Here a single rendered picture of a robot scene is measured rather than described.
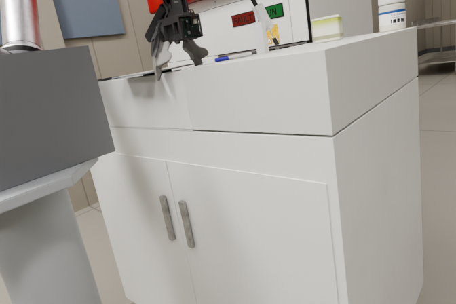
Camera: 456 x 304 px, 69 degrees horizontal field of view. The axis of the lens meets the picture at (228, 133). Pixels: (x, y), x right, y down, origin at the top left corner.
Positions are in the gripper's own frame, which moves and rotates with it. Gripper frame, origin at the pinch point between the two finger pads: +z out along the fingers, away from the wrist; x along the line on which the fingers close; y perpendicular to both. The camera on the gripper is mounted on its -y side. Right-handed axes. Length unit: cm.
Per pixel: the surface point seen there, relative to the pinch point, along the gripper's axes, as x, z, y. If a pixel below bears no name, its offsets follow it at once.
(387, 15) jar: 50, -7, 36
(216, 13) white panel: 58, -20, -35
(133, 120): -4.8, 10.4, -18.0
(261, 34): 22.6, -6.9, 10.7
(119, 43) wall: 107, -25, -191
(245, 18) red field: 57, -15, -20
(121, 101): -4.8, 4.8, -22.0
